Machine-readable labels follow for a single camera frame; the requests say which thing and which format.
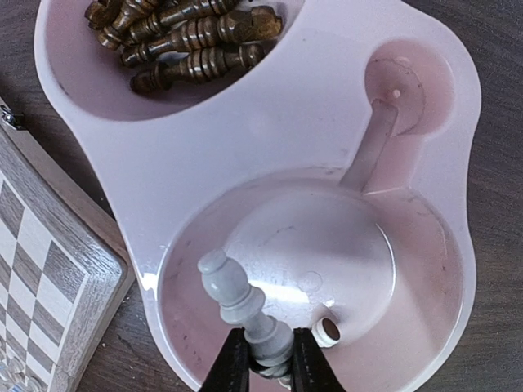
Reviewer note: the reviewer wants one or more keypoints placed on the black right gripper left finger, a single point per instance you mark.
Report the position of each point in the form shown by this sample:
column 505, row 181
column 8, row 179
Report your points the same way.
column 230, row 371

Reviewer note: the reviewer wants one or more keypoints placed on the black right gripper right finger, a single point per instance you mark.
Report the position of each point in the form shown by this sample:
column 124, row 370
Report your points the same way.
column 310, row 370

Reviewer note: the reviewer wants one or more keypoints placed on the pink double bowl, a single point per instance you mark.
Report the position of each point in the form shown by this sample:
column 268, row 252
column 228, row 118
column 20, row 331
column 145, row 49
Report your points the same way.
column 334, row 172

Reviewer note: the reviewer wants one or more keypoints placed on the wooden chess board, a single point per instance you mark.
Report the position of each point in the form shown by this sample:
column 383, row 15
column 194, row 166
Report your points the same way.
column 64, row 268

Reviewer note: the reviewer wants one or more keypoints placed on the dark chess pieces pile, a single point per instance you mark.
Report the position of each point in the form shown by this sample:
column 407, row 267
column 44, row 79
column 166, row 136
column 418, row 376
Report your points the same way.
column 183, row 41

